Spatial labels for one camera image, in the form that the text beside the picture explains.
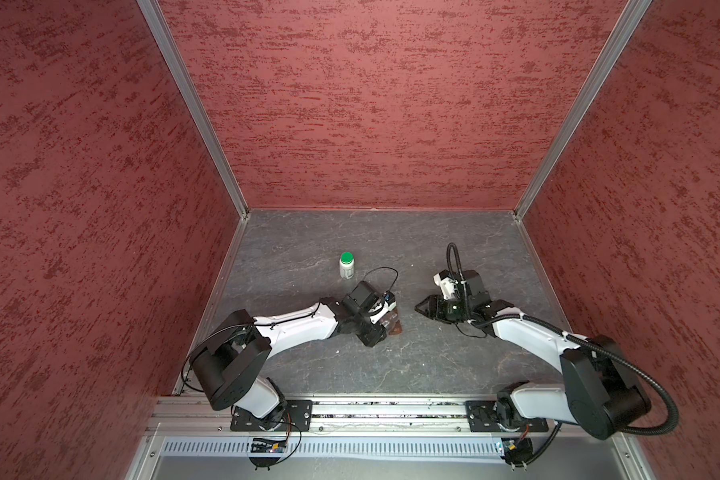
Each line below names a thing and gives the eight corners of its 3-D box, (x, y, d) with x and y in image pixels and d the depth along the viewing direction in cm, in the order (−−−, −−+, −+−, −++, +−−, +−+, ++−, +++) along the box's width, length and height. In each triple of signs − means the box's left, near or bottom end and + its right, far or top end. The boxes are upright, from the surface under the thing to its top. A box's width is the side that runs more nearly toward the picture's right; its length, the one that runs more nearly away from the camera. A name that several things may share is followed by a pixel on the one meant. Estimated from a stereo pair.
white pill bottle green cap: (341, 279, 102) (339, 262, 94) (342, 268, 105) (340, 251, 97) (354, 279, 102) (353, 262, 94) (354, 268, 105) (353, 251, 97)
